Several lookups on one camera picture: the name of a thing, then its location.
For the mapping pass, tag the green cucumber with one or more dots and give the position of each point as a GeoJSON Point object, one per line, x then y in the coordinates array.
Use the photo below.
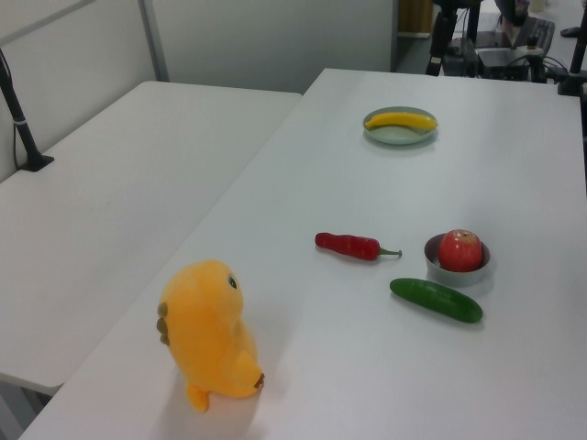
{"type": "Point", "coordinates": [435, 300]}

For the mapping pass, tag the grey metal partition post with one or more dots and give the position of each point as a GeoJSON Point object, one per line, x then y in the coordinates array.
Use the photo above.
{"type": "Point", "coordinates": [153, 41]}

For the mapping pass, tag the black clamped camera stand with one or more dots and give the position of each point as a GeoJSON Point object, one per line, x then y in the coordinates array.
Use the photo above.
{"type": "Point", "coordinates": [571, 82]}

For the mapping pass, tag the orange plush toy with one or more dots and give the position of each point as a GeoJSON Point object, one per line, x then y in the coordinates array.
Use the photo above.
{"type": "Point", "coordinates": [206, 330]}

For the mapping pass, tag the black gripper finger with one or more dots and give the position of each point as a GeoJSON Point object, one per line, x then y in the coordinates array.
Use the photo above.
{"type": "Point", "coordinates": [440, 41]}

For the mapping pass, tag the black vertical pole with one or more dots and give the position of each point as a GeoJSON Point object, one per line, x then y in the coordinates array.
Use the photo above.
{"type": "Point", "coordinates": [473, 23]}

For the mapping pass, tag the black computer mouse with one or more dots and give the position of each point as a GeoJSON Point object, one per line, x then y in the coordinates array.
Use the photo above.
{"type": "Point", "coordinates": [571, 32]}

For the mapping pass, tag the white side table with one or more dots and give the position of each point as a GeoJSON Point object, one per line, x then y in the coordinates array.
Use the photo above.
{"type": "Point", "coordinates": [114, 206]}

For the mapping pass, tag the red apple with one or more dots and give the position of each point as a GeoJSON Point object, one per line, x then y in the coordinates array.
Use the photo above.
{"type": "Point", "coordinates": [458, 249]}

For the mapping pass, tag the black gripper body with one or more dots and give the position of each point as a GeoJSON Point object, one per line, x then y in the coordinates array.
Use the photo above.
{"type": "Point", "coordinates": [451, 3]}

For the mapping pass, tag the small metal bowl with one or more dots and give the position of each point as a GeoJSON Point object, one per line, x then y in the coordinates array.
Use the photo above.
{"type": "Point", "coordinates": [454, 277]}

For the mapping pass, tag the yellow banana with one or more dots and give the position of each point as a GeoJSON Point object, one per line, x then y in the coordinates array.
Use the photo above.
{"type": "Point", "coordinates": [399, 118]}

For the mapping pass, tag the black camera stand with base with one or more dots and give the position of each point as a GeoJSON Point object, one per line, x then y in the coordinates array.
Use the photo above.
{"type": "Point", "coordinates": [23, 130]}

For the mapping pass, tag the red chili pepper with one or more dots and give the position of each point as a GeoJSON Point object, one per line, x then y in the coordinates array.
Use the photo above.
{"type": "Point", "coordinates": [348, 245]}

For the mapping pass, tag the black computer keyboard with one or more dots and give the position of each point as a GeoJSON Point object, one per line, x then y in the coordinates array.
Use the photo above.
{"type": "Point", "coordinates": [539, 32]}

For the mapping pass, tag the pale green round plate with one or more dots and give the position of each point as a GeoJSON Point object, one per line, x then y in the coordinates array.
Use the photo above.
{"type": "Point", "coordinates": [399, 136]}

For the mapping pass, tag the black electronics box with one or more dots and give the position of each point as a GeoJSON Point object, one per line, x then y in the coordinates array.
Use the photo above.
{"type": "Point", "coordinates": [500, 62]}

